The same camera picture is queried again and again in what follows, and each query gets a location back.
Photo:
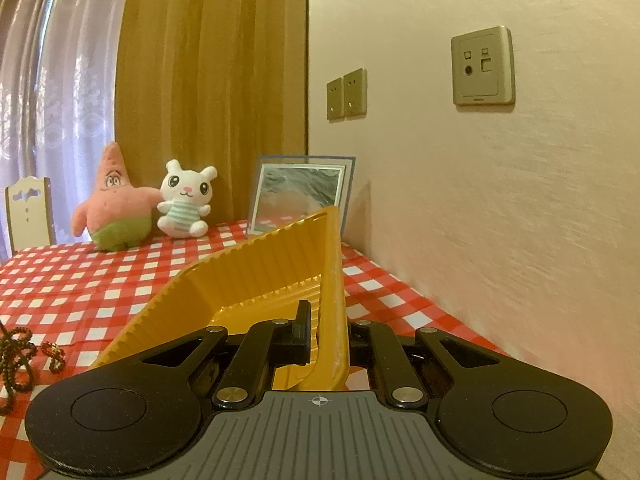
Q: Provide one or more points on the red checkered tablecloth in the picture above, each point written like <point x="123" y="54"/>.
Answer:
<point x="100" y="285"/>

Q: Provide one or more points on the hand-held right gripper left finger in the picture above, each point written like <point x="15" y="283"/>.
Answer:
<point x="303" y="332"/>

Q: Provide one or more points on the white bunny plush toy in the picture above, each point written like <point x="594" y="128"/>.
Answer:
<point x="184" y="205"/>

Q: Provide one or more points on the yellow ribbed plastic tray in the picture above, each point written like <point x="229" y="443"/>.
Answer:
<point x="260" y="275"/>

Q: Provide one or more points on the beige wall power socket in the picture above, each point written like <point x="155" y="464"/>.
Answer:
<point x="355" y="92"/>
<point x="334" y="100"/>

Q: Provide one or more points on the blue framed picture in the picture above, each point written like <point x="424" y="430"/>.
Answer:
<point x="300" y="190"/>

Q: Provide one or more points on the white carved chair back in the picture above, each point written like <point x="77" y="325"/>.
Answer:
<point x="30" y="215"/>

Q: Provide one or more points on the large beige data wall socket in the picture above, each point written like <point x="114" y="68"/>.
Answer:
<point x="482" y="65"/>

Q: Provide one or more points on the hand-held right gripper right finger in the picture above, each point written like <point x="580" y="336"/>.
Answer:
<point x="376" y="355"/>

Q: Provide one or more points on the pink starfish plush toy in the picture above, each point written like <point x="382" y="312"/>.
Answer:
<point x="117" y="205"/>

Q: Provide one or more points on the white lace curtain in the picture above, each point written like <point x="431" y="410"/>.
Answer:
<point x="65" y="85"/>

